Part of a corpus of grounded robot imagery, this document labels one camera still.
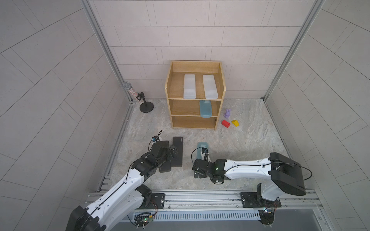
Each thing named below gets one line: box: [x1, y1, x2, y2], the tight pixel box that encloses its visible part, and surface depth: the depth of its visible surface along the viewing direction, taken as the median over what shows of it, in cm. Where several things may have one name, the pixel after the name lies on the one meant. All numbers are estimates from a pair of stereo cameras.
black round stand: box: [135, 91, 155, 114], surface depth 111 cm
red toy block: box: [221, 119, 231, 129], surface depth 104 cm
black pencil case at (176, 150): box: [169, 136, 184, 167], surface depth 88 cm
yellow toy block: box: [231, 119, 240, 128], surface depth 104 cm
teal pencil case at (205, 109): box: [199, 100, 213, 118], surface depth 90 cm
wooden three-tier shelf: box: [165, 60, 226, 130], surface depth 88 cm
